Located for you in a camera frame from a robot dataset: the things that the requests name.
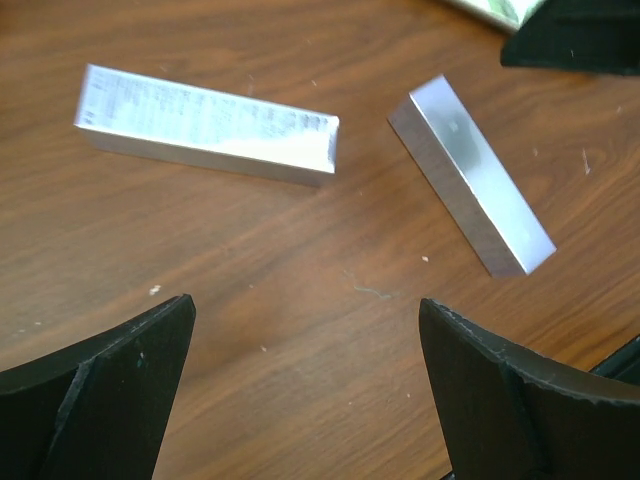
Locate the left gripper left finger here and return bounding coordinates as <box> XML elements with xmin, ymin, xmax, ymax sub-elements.
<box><xmin>1</xmin><ymin>294</ymin><xmax>195</xmax><ymax>479</ymax></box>

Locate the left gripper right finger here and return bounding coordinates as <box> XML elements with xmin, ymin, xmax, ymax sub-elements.
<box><xmin>419</xmin><ymin>299</ymin><xmax>639</xmax><ymax>479</ymax></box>

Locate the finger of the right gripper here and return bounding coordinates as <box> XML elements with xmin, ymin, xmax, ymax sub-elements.
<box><xmin>500</xmin><ymin>0</ymin><xmax>639</xmax><ymax>76</ymax></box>

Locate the floral serving tray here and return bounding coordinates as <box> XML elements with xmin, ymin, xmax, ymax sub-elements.
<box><xmin>446</xmin><ymin>0</ymin><xmax>545</xmax><ymax>33</ymax></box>

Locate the silver toothpaste box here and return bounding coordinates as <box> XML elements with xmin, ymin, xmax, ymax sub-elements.
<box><xmin>74</xmin><ymin>64</ymin><xmax>340</xmax><ymax>186</ymax></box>
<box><xmin>389</xmin><ymin>75</ymin><xmax>556</xmax><ymax>277</ymax></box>

